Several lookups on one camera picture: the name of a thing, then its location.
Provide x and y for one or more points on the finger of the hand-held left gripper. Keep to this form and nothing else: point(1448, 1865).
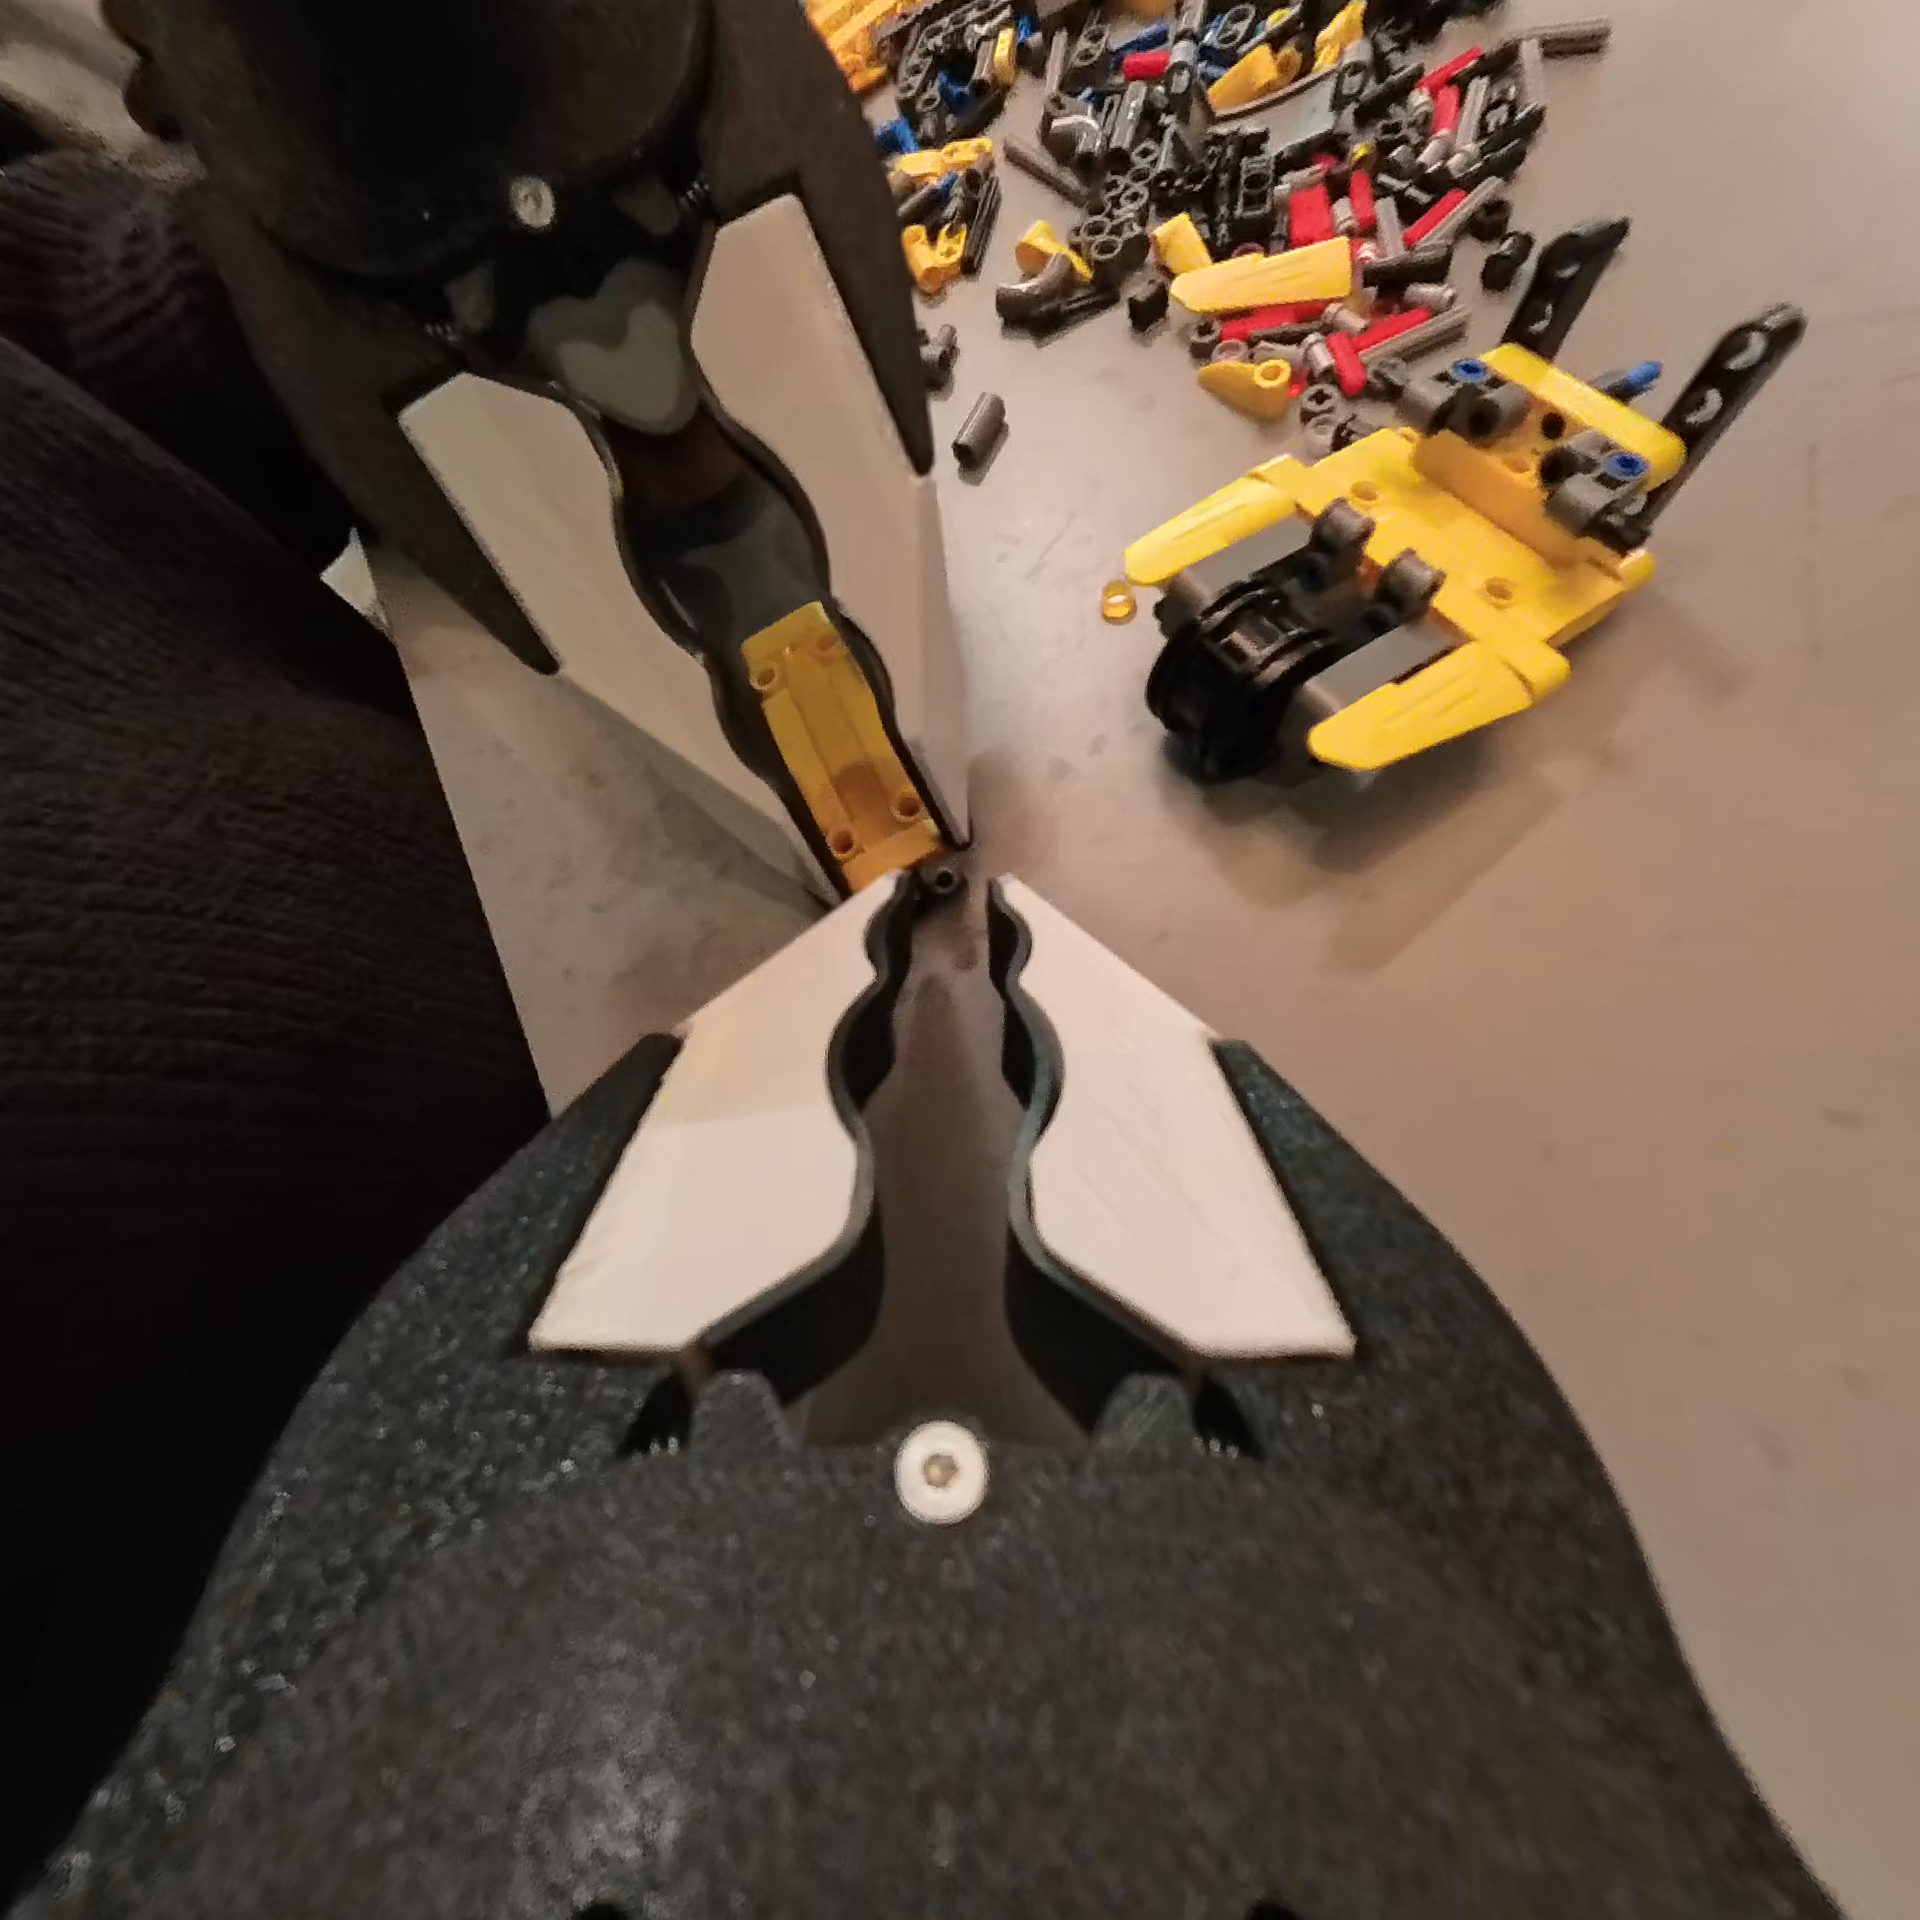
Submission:
point(541, 511)
point(809, 390)

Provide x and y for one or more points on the pile of small toy pieces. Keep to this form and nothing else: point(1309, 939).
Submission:
point(1245, 194)

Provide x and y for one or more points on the black toy pin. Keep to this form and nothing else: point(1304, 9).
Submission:
point(944, 879)

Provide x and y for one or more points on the yellow toy panel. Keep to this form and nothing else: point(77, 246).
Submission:
point(833, 735)

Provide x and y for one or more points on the yellow toy wheel assembly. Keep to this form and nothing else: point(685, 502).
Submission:
point(1424, 540)

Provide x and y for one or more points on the person's black sweater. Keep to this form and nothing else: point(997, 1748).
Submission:
point(182, 900)

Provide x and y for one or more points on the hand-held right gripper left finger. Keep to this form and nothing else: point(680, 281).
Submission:
point(704, 1171)

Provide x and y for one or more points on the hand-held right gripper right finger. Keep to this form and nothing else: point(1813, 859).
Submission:
point(1171, 1185)

